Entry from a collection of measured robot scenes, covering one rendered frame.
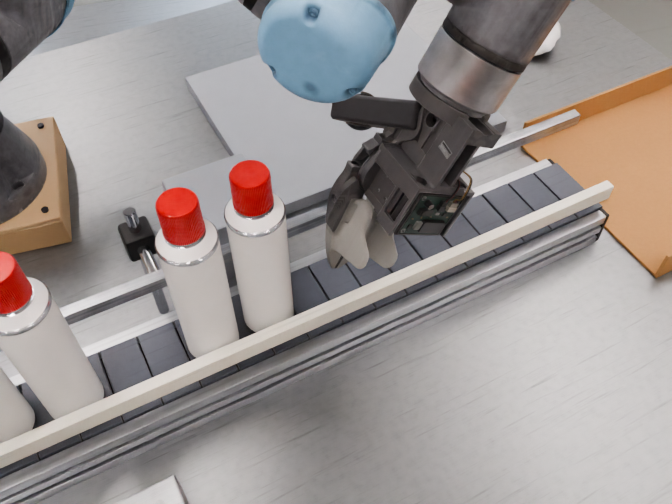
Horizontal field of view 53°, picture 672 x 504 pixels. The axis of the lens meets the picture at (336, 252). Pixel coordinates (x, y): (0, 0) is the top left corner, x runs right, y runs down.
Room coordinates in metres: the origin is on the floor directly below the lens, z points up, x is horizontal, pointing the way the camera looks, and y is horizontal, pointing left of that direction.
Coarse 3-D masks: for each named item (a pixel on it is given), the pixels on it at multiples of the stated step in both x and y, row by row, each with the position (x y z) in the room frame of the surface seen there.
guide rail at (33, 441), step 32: (608, 192) 0.53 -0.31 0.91; (512, 224) 0.48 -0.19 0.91; (544, 224) 0.49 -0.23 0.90; (448, 256) 0.44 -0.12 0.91; (384, 288) 0.40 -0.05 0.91; (288, 320) 0.36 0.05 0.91; (320, 320) 0.36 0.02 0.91; (224, 352) 0.32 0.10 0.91; (256, 352) 0.33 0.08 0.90; (160, 384) 0.29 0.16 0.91; (64, 416) 0.26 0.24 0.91; (96, 416) 0.26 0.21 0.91; (0, 448) 0.23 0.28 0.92; (32, 448) 0.23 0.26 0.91
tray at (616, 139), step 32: (608, 96) 0.76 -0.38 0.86; (640, 96) 0.80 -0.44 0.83; (576, 128) 0.73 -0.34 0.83; (608, 128) 0.73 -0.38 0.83; (640, 128) 0.73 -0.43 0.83; (576, 160) 0.66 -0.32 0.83; (608, 160) 0.66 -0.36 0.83; (640, 160) 0.66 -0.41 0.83; (640, 192) 0.60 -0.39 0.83; (608, 224) 0.55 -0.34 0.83; (640, 224) 0.55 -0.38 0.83; (640, 256) 0.50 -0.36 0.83
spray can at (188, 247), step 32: (192, 192) 0.36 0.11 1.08; (160, 224) 0.35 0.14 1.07; (192, 224) 0.34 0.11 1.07; (160, 256) 0.34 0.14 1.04; (192, 256) 0.33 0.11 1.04; (192, 288) 0.33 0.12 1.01; (224, 288) 0.35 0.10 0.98; (192, 320) 0.33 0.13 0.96; (224, 320) 0.34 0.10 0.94; (192, 352) 0.34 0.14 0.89
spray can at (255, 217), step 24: (240, 168) 0.39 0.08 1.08; (264, 168) 0.39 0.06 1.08; (240, 192) 0.37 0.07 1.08; (264, 192) 0.37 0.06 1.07; (240, 216) 0.37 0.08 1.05; (264, 216) 0.37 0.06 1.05; (240, 240) 0.36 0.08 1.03; (264, 240) 0.36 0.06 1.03; (240, 264) 0.36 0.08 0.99; (264, 264) 0.36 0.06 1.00; (288, 264) 0.38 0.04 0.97; (240, 288) 0.37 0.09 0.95; (264, 288) 0.36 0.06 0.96; (288, 288) 0.38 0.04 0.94; (264, 312) 0.36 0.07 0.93; (288, 312) 0.37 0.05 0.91
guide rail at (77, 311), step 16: (576, 112) 0.61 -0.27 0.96; (528, 128) 0.58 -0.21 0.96; (544, 128) 0.58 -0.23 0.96; (560, 128) 0.59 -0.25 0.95; (496, 144) 0.55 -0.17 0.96; (512, 144) 0.56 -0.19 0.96; (480, 160) 0.54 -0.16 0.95; (320, 208) 0.46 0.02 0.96; (288, 224) 0.44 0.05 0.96; (304, 224) 0.44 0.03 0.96; (320, 224) 0.45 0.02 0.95; (224, 256) 0.40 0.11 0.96; (160, 272) 0.38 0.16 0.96; (112, 288) 0.36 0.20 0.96; (128, 288) 0.36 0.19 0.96; (144, 288) 0.36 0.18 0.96; (160, 288) 0.37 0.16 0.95; (80, 304) 0.34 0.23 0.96; (96, 304) 0.34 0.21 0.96; (112, 304) 0.35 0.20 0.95; (80, 320) 0.34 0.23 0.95
